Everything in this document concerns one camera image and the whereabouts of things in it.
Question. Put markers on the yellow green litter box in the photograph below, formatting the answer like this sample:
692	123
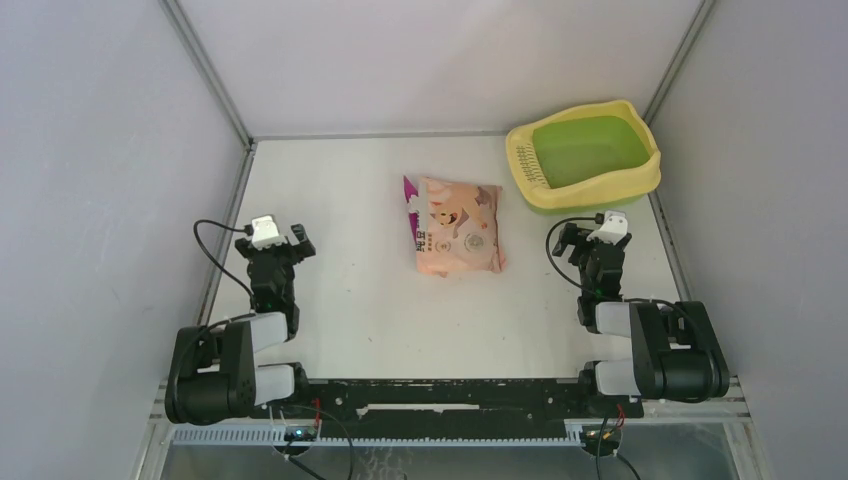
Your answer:
589	156

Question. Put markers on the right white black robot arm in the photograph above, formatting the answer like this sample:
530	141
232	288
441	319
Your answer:
674	352

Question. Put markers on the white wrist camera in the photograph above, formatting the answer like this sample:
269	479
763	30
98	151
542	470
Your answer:
265	232
612	227

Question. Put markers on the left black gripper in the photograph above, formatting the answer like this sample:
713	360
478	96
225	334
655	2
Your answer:
304	248

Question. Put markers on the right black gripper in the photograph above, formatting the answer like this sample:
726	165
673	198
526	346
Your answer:
568	235

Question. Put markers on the pink cat litter bag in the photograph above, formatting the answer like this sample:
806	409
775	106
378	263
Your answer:
454	226

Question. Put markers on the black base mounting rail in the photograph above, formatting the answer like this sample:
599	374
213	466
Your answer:
454	409

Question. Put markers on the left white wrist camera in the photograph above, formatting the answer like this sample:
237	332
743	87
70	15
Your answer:
265	232

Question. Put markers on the white slotted cable duct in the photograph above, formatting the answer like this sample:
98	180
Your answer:
265	435

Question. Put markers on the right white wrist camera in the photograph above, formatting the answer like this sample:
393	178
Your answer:
612	227

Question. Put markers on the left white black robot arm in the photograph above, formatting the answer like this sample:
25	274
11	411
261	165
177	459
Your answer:
214	373

